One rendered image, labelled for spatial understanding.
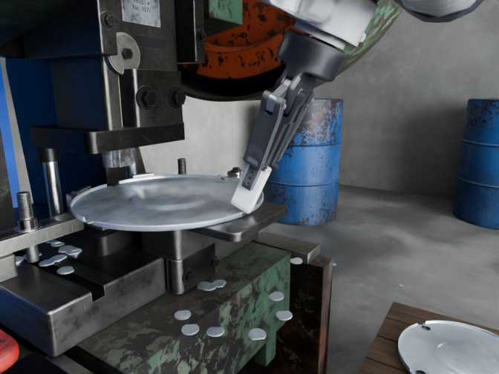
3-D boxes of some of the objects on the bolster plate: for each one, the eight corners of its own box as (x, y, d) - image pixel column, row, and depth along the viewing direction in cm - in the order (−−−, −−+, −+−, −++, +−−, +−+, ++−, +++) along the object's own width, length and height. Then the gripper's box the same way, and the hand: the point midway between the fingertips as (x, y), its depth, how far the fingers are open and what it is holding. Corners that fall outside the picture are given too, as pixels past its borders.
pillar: (67, 218, 65) (56, 135, 62) (54, 222, 63) (43, 136, 60) (59, 216, 66) (49, 134, 63) (47, 219, 64) (36, 136, 61)
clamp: (90, 248, 60) (84, 184, 58) (-31, 294, 47) (-47, 214, 44) (68, 240, 64) (61, 179, 61) (-51, 280, 50) (-67, 205, 47)
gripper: (333, 44, 37) (242, 237, 47) (358, 56, 49) (280, 208, 58) (269, 15, 39) (194, 205, 49) (307, 32, 51) (240, 183, 60)
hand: (250, 186), depth 52 cm, fingers closed
